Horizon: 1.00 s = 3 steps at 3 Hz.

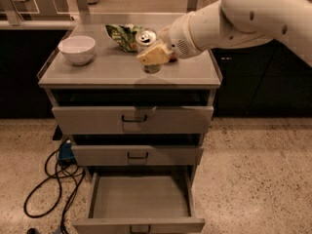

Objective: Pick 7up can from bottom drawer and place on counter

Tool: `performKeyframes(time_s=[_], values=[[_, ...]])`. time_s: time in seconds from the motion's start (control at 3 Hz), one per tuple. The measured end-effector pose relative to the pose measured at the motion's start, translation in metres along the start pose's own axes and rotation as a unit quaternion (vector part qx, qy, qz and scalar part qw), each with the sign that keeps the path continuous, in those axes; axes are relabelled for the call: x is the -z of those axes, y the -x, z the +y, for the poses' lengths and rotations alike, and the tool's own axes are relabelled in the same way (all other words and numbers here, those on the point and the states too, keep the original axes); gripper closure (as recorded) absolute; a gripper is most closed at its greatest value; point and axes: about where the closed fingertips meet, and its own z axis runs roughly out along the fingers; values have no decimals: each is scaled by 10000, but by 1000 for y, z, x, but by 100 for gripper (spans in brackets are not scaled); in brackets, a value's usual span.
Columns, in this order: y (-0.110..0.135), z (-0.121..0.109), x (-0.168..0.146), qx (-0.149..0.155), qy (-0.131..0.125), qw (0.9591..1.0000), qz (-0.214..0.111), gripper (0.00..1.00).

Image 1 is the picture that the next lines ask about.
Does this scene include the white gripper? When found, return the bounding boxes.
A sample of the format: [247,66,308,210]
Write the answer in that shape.
[136,13,202,65]

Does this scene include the silver 7up can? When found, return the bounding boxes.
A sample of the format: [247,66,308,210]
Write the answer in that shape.
[136,28,161,74]

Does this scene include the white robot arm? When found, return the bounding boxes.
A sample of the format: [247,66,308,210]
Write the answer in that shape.
[137,0,312,65]

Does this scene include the grey drawer cabinet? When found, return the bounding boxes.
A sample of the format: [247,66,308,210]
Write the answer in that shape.
[39,14,221,177]

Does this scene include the grey top drawer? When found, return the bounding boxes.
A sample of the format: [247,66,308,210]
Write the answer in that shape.
[52,106,214,135]

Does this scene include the grey drawer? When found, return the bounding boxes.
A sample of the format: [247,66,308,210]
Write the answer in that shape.
[72,144,203,166]
[73,171,205,234]
[52,106,214,135]

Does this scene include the grey middle drawer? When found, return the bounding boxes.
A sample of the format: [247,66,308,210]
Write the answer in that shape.
[72,144,203,166]

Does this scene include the grey bottom drawer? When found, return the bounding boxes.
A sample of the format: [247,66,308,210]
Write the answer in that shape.
[73,171,205,234]

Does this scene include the red apple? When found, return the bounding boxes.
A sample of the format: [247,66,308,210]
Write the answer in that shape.
[169,53,177,62]

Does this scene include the green chip bag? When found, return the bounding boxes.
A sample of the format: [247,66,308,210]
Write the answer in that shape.
[105,23,141,53]

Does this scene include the white bowl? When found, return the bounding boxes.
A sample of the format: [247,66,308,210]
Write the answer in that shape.
[58,36,96,65]

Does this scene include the blue power box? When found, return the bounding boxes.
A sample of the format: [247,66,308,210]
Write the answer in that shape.
[58,140,75,164]

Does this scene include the grey counter rail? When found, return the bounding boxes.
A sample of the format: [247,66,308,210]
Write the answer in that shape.
[0,20,77,30]

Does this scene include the black floor cable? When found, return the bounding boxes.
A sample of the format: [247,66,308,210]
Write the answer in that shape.
[23,148,86,234]

